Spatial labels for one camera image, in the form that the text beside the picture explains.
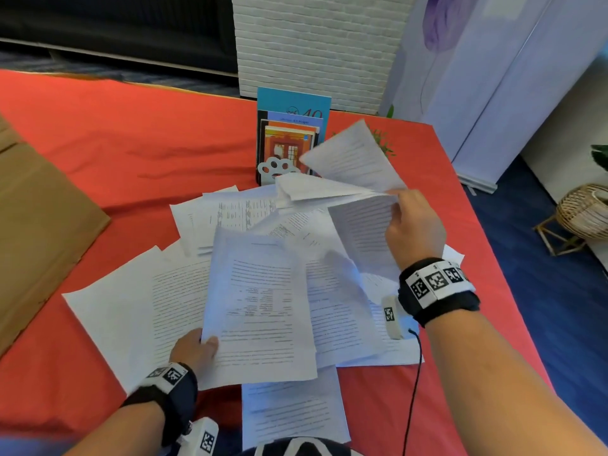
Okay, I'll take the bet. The person's right hand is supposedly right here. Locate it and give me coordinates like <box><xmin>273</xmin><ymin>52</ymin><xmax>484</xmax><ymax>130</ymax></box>
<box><xmin>385</xmin><ymin>189</ymin><xmax>447</xmax><ymax>271</ymax></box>

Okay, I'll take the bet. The person's left hand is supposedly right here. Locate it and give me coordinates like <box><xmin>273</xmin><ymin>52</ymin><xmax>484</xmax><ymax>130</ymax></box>
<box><xmin>169</xmin><ymin>327</ymin><xmax>220</xmax><ymax>376</ymax></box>

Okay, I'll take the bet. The printed paper sheet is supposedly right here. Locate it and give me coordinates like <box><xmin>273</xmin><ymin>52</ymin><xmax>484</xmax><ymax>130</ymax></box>
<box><xmin>199</xmin><ymin>227</ymin><xmax>318</xmax><ymax>391</ymax></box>
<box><xmin>275</xmin><ymin>119</ymin><xmax>409</xmax><ymax>282</ymax></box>

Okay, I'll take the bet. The person's left forearm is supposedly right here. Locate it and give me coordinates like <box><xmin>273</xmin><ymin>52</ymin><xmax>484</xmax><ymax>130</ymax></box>
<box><xmin>62</xmin><ymin>401</ymin><xmax>167</xmax><ymax>456</ymax></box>

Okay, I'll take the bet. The person's right forearm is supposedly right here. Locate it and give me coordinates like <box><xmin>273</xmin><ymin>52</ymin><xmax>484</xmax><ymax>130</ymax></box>
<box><xmin>424</xmin><ymin>308</ymin><xmax>608</xmax><ymax>456</ymax></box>

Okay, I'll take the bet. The black marker wristband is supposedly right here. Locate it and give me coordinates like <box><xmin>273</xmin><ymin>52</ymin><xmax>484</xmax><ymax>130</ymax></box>
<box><xmin>121</xmin><ymin>362</ymin><xmax>199</xmax><ymax>447</ymax></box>
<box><xmin>398</xmin><ymin>257</ymin><xmax>481</xmax><ymax>328</ymax></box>

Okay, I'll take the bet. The pile of printed papers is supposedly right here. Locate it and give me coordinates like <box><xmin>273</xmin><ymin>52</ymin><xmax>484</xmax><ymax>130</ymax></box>
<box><xmin>63</xmin><ymin>185</ymin><xmax>466</xmax><ymax>452</ymax></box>

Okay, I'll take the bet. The small green plant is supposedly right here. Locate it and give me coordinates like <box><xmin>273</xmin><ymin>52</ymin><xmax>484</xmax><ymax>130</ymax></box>
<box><xmin>370</xmin><ymin>105</ymin><xmax>396</xmax><ymax>157</ymax></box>

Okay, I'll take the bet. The white paw bookend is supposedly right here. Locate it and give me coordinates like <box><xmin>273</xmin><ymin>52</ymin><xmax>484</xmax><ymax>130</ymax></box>
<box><xmin>256</xmin><ymin>156</ymin><xmax>301</xmax><ymax>186</ymax></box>

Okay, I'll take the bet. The red house cover book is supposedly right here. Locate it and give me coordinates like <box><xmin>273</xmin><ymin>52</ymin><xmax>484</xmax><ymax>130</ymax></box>
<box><xmin>262</xmin><ymin>126</ymin><xmax>315</xmax><ymax>175</ymax></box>

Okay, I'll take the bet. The black white chest device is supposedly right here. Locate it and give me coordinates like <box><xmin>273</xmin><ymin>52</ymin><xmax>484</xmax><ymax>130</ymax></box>
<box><xmin>241</xmin><ymin>437</ymin><xmax>363</xmax><ymax>456</ymax></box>

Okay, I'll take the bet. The lilac book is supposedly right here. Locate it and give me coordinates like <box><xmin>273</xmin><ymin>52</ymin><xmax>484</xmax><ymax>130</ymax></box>
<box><xmin>259</xmin><ymin>110</ymin><xmax>325</xmax><ymax>134</ymax></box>

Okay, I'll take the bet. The blue book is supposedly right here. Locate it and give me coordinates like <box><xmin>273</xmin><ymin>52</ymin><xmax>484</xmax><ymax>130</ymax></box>
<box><xmin>257</xmin><ymin>87</ymin><xmax>332</xmax><ymax>144</ymax></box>

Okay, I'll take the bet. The white roll-up banner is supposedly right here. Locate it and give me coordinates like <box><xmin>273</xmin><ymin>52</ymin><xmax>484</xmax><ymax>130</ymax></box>
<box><xmin>379</xmin><ymin>0</ymin><xmax>608</xmax><ymax>194</ymax></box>

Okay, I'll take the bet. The wicker basket stand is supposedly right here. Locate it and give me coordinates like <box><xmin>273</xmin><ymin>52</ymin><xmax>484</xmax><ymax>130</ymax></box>
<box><xmin>534</xmin><ymin>183</ymin><xmax>608</xmax><ymax>257</ymax></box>

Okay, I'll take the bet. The white brick panel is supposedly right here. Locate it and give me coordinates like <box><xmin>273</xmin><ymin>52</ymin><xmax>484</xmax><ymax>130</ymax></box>
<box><xmin>232</xmin><ymin>0</ymin><xmax>417</xmax><ymax>115</ymax></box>

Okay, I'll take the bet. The brown cardboard sheet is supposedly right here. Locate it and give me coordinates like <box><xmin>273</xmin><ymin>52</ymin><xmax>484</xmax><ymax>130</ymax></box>
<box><xmin>0</xmin><ymin>114</ymin><xmax>111</xmax><ymax>358</ymax></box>

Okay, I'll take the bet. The red tablecloth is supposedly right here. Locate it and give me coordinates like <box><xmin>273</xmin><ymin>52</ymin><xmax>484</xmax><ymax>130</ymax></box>
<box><xmin>0</xmin><ymin>69</ymin><xmax>555</xmax><ymax>442</ymax></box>

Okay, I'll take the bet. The black sofa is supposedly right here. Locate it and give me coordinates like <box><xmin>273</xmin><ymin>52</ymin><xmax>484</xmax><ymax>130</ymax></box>
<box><xmin>0</xmin><ymin>0</ymin><xmax>238</xmax><ymax>75</ymax></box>

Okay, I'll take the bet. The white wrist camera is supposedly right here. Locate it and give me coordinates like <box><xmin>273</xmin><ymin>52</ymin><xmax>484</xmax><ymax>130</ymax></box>
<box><xmin>382</xmin><ymin>295</ymin><xmax>409</xmax><ymax>340</ymax></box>
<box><xmin>177</xmin><ymin>417</ymin><xmax>219</xmax><ymax>456</ymax></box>

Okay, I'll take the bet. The thin black cable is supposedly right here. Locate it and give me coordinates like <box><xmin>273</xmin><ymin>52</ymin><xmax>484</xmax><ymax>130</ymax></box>
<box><xmin>401</xmin><ymin>329</ymin><xmax>424</xmax><ymax>456</ymax></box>

